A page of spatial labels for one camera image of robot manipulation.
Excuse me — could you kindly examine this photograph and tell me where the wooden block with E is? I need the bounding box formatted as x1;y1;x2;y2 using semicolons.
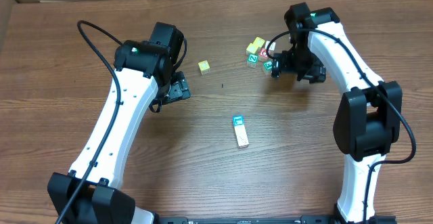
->
233;115;244;127

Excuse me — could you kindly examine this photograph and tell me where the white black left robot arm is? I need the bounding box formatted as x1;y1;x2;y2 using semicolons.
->
47;22;190;224

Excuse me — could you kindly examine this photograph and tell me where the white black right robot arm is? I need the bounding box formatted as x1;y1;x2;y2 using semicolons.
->
271;3;403;223

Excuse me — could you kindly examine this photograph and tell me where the yellow top wooden block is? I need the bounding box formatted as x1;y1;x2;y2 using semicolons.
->
198;60;210;75

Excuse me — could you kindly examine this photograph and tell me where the white top wooden block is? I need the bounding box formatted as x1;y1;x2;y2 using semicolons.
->
264;41;276;56

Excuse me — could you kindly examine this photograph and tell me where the green E wooden block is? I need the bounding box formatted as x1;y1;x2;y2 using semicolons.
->
262;60;273;75

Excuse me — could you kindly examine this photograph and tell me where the red top wooden block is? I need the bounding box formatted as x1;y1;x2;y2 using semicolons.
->
258;48;269;62

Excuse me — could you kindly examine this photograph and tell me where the yellow block at back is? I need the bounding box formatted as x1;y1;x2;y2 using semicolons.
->
253;37;266;49

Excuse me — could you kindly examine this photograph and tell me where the green Z wooden block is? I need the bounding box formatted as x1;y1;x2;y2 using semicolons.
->
246;53;258;68

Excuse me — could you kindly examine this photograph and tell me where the pale yellow block front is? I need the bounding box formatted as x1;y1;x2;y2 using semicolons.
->
246;43;260;55

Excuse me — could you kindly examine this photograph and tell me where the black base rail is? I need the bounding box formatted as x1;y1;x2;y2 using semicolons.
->
154;215;344;224

